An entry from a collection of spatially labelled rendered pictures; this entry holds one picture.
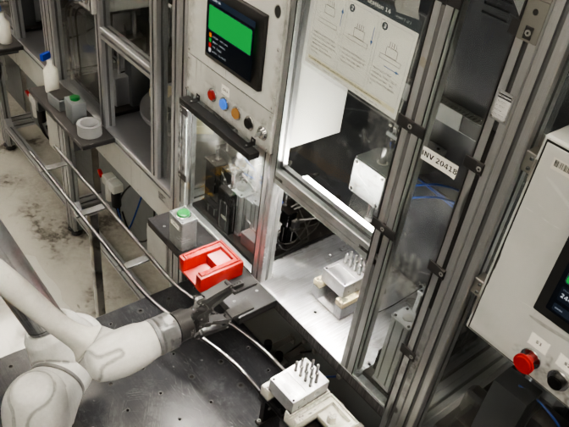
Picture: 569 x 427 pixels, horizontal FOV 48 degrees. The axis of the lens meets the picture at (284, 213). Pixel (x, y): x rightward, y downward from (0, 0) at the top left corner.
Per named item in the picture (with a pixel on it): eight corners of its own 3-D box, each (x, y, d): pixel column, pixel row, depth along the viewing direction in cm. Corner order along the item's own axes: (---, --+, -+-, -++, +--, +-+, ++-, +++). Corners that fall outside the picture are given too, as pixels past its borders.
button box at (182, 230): (168, 238, 208) (168, 209, 201) (189, 230, 213) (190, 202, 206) (180, 252, 204) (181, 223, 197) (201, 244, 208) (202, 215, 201)
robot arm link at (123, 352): (149, 313, 144) (133, 322, 154) (83, 341, 135) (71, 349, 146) (168, 357, 142) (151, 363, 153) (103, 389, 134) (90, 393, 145)
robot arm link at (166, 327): (162, 337, 142) (185, 327, 145) (142, 312, 147) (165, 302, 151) (162, 364, 148) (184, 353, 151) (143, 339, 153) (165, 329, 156)
